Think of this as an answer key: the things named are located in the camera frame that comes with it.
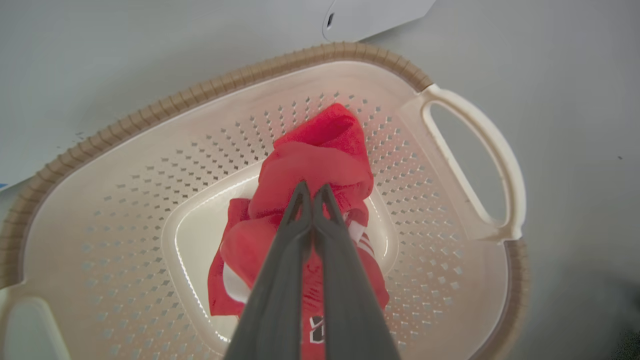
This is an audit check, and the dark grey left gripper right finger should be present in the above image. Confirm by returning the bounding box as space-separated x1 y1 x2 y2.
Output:
313 183 402 360

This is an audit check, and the white flat board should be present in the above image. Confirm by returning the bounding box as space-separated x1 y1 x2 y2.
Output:
322 0 437 44

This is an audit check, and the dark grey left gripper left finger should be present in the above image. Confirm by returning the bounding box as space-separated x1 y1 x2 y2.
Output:
223 180 314 360

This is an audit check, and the cream perforated laundry basket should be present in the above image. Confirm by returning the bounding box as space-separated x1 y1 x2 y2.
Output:
0 41 529 360

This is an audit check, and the red jersey with white stripes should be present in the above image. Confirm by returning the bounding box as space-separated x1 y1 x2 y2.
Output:
207 102 391 360

